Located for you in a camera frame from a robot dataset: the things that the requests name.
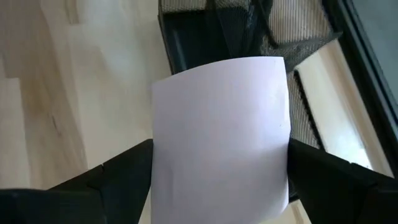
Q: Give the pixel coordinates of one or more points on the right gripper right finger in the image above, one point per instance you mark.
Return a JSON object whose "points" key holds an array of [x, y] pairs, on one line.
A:
{"points": [[342, 196]]}

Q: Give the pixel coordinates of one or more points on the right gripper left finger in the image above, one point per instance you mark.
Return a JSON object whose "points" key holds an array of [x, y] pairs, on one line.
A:
{"points": [[109, 199]]}

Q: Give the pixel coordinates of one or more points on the white paper note stack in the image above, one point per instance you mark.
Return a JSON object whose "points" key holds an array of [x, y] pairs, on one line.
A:
{"points": [[220, 140]]}

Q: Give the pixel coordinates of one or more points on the black mesh desk organizer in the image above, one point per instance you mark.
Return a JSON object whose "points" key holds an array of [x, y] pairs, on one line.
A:
{"points": [[199, 37]]}

